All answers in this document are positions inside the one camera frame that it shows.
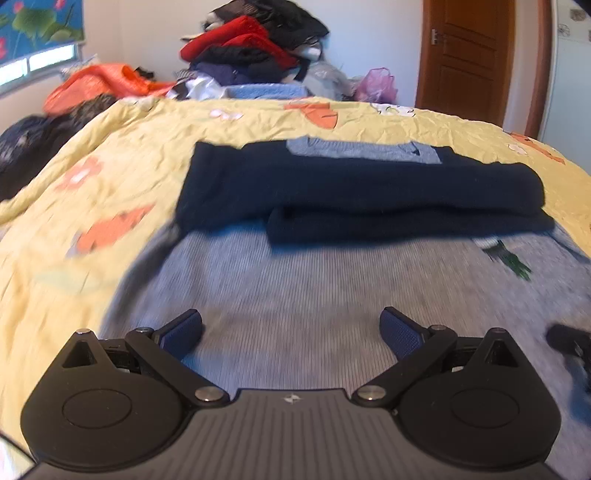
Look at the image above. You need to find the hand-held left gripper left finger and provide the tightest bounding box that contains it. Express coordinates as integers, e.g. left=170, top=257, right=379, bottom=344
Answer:
left=61, top=308, right=230, bottom=408

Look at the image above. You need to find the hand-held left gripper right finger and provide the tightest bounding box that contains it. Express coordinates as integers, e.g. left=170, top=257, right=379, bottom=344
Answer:
left=351, top=306, right=525, bottom=408

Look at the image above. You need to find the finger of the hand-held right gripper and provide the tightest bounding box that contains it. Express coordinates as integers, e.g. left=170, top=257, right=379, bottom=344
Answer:
left=546, top=324, right=591, bottom=361

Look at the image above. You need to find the grey and navy knit sweater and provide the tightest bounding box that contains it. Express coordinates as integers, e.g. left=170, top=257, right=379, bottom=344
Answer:
left=99, top=136, right=591, bottom=444

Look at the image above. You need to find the yellow printed blanket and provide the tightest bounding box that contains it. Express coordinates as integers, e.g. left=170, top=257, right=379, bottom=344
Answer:
left=0, top=95, right=591, bottom=462

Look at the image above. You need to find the dark patterned cloth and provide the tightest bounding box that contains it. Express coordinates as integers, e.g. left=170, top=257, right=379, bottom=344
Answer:
left=0, top=92, right=116, bottom=201

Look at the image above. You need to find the white cloth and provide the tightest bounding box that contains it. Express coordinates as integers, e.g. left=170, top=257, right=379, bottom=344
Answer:
left=166, top=76, right=232, bottom=100

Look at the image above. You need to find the pink plastic bag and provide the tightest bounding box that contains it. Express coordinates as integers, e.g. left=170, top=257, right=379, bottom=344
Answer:
left=355, top=68, right=399, bottom=104

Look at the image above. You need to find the wardrobe with frosted glass door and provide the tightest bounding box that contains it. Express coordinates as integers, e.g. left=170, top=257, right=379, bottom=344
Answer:
left=526, top=0, right=591, bottom=162

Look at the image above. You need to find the light blue towel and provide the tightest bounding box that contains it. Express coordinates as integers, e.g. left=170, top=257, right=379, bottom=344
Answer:
left=228, top=83, right=308, bottom=100

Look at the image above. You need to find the grey cloth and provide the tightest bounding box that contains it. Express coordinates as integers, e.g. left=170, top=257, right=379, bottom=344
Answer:
left=302, top=60, right=363, bottom=101

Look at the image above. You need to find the orange cloth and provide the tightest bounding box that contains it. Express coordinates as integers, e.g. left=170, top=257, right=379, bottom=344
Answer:
left=44, top=64, right=178, bottom=115

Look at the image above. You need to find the navy garment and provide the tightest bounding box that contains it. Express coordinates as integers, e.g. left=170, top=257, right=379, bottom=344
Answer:
left=191, top=46, right=305, bottom=86

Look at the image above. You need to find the brown wooden door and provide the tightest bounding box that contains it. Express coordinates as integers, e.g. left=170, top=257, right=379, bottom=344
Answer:
left=416, top=0, right=515, bottom=126

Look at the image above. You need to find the window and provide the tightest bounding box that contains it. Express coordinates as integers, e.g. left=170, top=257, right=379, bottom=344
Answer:
left=0, top=41, right=86, bottom=95

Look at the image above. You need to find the black garment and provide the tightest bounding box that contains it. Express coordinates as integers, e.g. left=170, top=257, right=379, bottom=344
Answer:
left=205, top=0, right=331, bottom=49

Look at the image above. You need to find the floral curtain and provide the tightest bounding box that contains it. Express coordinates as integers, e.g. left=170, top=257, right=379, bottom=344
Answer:
left=0, top=0, right=86, bottom=63

